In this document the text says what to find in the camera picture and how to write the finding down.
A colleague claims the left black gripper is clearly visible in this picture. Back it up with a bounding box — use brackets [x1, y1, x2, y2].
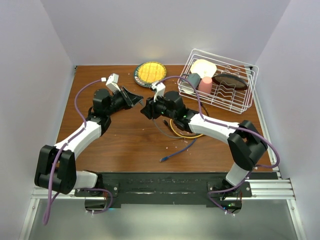
[105, 86, 143, 117]

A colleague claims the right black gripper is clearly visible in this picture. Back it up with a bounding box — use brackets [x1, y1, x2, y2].
[140, 92, 177, 120]

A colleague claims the black network switch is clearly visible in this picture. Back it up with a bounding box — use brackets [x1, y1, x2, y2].
[121, 86, 144, 110]

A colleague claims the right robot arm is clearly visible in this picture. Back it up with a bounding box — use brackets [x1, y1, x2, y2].
[140, 91, 268, 197]

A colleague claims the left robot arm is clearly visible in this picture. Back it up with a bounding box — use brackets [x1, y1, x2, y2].
[34, 87, 143, 196]

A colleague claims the yellow and green plate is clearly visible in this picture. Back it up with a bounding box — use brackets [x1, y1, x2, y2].
[133, 61, 167, 88]

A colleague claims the grey mug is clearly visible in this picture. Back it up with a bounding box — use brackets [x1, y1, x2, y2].
[181, 73, 201, 94]

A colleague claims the pink cup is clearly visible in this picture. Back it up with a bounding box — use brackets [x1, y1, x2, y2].
[198, 76, 213, 96]

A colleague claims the white bowl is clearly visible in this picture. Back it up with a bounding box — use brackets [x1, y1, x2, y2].
[190, 59, 217, 79]

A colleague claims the brown plate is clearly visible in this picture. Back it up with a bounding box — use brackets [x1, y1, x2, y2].
[212, 73, 248, 91]

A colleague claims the black ethernet cable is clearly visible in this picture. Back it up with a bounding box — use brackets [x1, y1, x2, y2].
[162, 103, 211, 128]

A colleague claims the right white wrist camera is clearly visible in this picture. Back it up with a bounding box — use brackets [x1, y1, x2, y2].
[150, 81, 166, 102]

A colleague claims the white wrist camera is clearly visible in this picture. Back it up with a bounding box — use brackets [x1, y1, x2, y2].
[100, 73, 120, 93]
[150, 81, 166, 102]

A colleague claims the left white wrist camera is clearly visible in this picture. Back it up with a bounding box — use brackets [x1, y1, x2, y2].
[100, 73, 120, 93]

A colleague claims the yellow ethernet cable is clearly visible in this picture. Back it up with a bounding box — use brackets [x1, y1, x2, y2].
[169, 117, 205, 139]

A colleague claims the blue ethernet cable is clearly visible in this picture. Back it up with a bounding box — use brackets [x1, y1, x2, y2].
[159, 138, 198, 163]

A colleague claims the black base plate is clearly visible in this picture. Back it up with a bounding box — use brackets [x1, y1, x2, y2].
[75, 172, 277, 213]

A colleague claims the white wire dish rack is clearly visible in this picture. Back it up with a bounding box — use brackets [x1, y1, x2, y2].
[181, 48, 259, 114]

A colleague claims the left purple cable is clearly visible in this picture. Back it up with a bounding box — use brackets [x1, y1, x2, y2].
[42, 79, 115, 226]

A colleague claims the aluminium frame rail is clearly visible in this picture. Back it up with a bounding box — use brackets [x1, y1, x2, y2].
[20, 172, 306, 240]

